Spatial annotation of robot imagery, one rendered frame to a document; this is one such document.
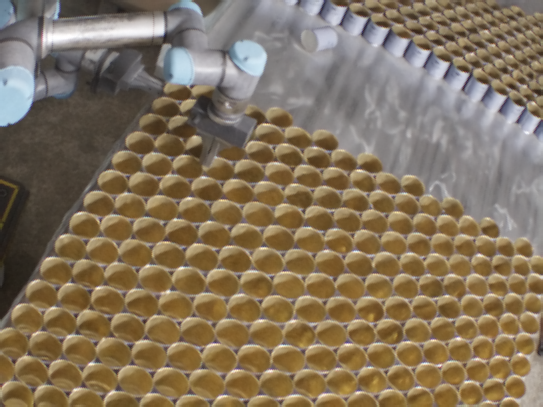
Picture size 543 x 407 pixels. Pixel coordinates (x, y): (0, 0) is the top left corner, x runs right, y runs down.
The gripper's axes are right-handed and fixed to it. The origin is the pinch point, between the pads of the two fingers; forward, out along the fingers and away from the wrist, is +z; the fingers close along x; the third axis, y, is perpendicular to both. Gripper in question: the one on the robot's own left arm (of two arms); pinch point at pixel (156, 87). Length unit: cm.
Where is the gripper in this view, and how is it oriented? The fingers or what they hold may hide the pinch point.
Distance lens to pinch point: 213.8
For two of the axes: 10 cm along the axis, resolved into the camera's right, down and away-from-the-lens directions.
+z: 8.9, 4.5, -0.4
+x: 3.5, -6.3, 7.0
